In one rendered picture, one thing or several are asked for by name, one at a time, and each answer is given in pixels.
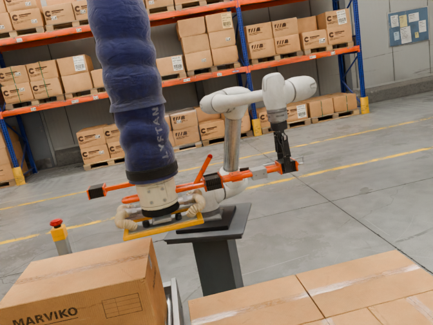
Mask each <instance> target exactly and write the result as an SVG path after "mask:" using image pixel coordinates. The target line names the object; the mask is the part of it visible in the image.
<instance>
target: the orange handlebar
mask: <svg viewBox="0 0 433 325"><path fill-rule="evenodd" d="M264 167H265V168H267V173H272V172H277V171H280V169H279V167H278V166H276V165H275V164H274V165H270V166H264ZM252 176H253V174H252V173H251V172H250V171H249V170H246V171H242V172H240V171H237V172H231V173H229V174H228V175H223V176H222V180H223V183H225V182H230V181H232V182H237V181H242V180H243V179H245V178H248V177H252ZM193 183H194V182H189V183H186V184H180V185H176V188H175V192H176V193H179V192H185V191H188V190H194V189H197V188H203V187H204V183H203V182H202V180H201V181H200V182H199V183H198V184H193ZM190 184H192V185H190ZM187 185H189V186H187ZM130 186H135V184H130V183H129V182H125V183H122V184H116V185H113V186H107V187H105V190H106V192H108V191H112V190H118V189H121V188H127V187H130ZM181 186H183V187H181ZM178 187H180V188H178ZM138 201H140V199H139V196H138V194H135V195H129V196H126V197H123V198H122V200H121V202H122V203H123V204H129V203H132V202H138Z"/></svg>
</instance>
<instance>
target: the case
mask: <svg viewBox="0 0 433 325"><path fill-rule="evenodd" d="M167 319H168V304H167V300H166V296H165V293H164V287H163V284H162V279H161V276H160V271H159V266H158V262H157V258H156V255H155V249H154V246H153V241H152V238H151V237H147V238H144V239H138V240H134V241H129V242H123V243H119V244H114V245H110V246H104V247H101V248H95V249H91V250H86V251H80V252H76V253H71V254H67V255H61V256H58V257H52V258H48V259H43V260H39V261H33V262H31V263H30V264H29V265H28V267H27V268H26V269H25V271H24V272H23V273H22V274H21V276H20V277H19V278H18V279H17V281H16V282H15V283H14V285H13V286H12V287H11V288H10V290H9V291H8V293H7V294H6V295H5V296H4V297H3V299H2V300H1V302H0V325H167Z"/></svg>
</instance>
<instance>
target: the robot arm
mask: <svg viewBox="0 0 433 325"><path fill-rule="evenodd" d="M316 88H317V85H316V81H315V80H314V79H313V78H312V77H309V76H299V77H292V78H290V79H287V80H285V81H284V78H283V77H282V75H281V74H280V73H271V74H268V75H266V76H265V77H264V78H263V80H262V90H257V91H253V92H251V91H250V90H249V89H247V88H244V87H241V86H236V87H230V88H225V89H223V90H220V91H217V92H214V93H212V94H210V95H207V96H205V97H203V98H202V99H201V101H200V108H201V110H202V111H203V112H204V113H207V114H216V113H223V114H224V116H225V133H224V165H223V167H221V169H220V171H219V173H220V174H221V176H223V175H228V174H229V173H231V172H237V171H240V167H239V166H238V164H239V154H240V134H241V124H242V118H243V116H244V115H245V112H246V110H247V107H249V106H250V105H251V103H257V102H260V101H264V104H265V107H266V110H267V117H268V121H269V122H270V125H271V130H272V131H274V132H273V134H274V145H275V152H276V153H277V157H278V159H283V160H284V168H285V173H287V172H291V171H292V169H291V161H290V157H291V152H290V148H289V142H288V136H287V135H286V134H285V132H284V130H286V129H287V119H288V115H287V104H288V103H295V102H298V101H303V100H305V99H308V98H310V97H311V96H313V95H314V93H315V92H316ZM223 185H224V188H221V189H217V190H211V191H208V192H205V189H204V187H203V188H197V189H199V190H201V192H202V196H203V197H204V198H205V201H206V206H205V208H204V209H203V210H202V211H200V212H201V214H202V217H203V220H204V222H206V221H219V220H221V219H222V213H223V211H224V208H220V206H219V203H220V202H222V201H223V200H224V199H228V198H231V197H234V196H236V195H238V194H239V193H242V192H243V191H244V190H245V189H246V187H247V185H248V179H247V178H245V179H243V180H242V181H237V182H232V181H230V182H225V183H223Z"/></svg>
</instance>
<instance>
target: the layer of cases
mask: <svg viewBox="0 0 433 325"><path fill-rule="evenodd" d="M188 306H189V316H190V321H191V325H433V276H431V274H429V273H427V272H426V271H425V270H424V269H422V268H420V267H419V266H418V265H417V264H415V263H414V262H412V261H411V260H410V259H408V258H407V257H406V256H404V255H403V254H401V253H400V252H399V251H397V250H392V251H387V252H384V253H379V254H376V255H371V256H368V257H364V258H360V259H355V260H352V261H347V262H343V263H339V264H335V265H332V266H327V267H324V268H318V269H315V270H311V271H306V272H303V273H298V274H296V276H295V275H290V276H287V277H282V278H279V279H274V280H271V281H266V282H261V283H258V284H254V285H250V286H245V287H242V288H237V289H234V290H229V291H225V292H222V293H217V294H214V295H208V296H205V297H201V298H197V299H193V300H189V301H188Z"/></svg>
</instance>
